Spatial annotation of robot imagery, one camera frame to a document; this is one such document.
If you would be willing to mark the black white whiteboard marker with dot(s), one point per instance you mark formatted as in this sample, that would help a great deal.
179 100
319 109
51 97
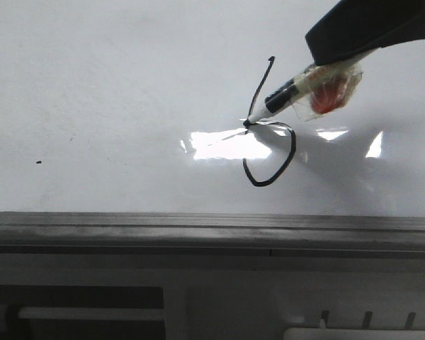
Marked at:
291 92

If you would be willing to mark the white bar bottom left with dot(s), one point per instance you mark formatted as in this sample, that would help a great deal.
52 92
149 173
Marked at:
87 313

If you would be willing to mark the white whiteboard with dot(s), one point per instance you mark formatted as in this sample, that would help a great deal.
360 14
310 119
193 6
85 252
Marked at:
137 106

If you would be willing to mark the white box bottom right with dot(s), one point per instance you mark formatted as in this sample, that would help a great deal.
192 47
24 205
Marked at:
353 334

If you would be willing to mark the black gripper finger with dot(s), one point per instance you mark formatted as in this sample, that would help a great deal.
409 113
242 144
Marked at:
353 27

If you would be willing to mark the grey aluminium whiteboard tray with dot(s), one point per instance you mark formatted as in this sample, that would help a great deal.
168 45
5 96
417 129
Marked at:
126 233

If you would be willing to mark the orange magnet taped to marker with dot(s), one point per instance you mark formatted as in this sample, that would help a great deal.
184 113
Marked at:
331 94

